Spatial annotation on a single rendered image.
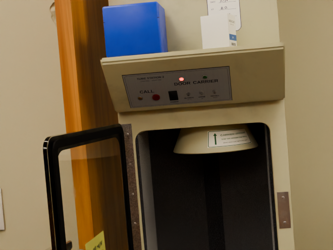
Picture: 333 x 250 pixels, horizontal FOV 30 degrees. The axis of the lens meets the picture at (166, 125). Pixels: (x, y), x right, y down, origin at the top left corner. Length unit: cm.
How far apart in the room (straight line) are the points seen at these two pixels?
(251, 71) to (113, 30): 25
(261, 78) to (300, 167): 56
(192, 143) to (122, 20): 29
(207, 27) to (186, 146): 26
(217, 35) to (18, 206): 87
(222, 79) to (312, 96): 55
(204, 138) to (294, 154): 46
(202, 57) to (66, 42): 25
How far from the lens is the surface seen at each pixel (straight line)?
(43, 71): 170
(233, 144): 122
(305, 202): 166
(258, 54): 108
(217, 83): 112
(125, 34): 110
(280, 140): 120
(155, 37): 109
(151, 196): 134
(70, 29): 114
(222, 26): 111
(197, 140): 122
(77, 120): 114
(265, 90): 115
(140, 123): 121
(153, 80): 112
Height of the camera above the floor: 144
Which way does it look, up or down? 3 degrees down
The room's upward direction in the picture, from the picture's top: 5 degrees counter-clockwise
